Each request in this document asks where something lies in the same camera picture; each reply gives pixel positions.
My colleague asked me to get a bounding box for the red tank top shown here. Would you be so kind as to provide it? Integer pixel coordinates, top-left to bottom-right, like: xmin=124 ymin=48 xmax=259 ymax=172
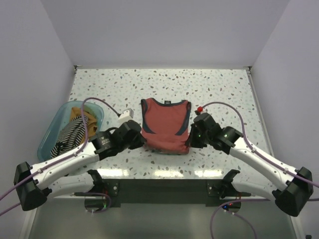
xmin=141 ymin=98 xmax=191 ymax=155

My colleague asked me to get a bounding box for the black white striped tank top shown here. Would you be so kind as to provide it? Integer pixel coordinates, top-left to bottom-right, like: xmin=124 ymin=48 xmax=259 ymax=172
xmin=50 ymin=115 xmax=85 ymax=158

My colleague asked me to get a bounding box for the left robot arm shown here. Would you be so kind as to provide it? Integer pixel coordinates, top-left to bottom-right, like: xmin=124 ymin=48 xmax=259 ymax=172
xmin=13 ymin=120 xmax=146 ymax=211

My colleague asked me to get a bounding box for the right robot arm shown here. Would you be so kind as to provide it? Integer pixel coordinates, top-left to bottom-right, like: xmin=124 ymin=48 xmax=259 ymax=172
xmin=186 ymin=113 xmax=314 ymax=217

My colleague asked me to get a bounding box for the mustard yellow tank top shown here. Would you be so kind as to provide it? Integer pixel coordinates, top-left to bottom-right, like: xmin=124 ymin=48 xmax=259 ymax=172
xmin=69 ymin=106 xmax=98 ymax=135

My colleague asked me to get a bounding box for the teal plastic basket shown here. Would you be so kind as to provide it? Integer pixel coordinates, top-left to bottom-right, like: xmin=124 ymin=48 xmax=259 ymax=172
xmin=37 ymin=101 xmax=104 ymax=162

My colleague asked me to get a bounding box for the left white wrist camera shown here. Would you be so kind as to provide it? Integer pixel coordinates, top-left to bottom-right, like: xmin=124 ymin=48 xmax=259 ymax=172
xmin=118 ymin=108 xmax=134 ymax=124

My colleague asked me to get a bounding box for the aluminium frame rail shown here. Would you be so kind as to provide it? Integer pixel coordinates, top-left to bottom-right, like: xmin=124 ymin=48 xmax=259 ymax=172
xmin=245 ymin=65 xmax=291 ymax=185

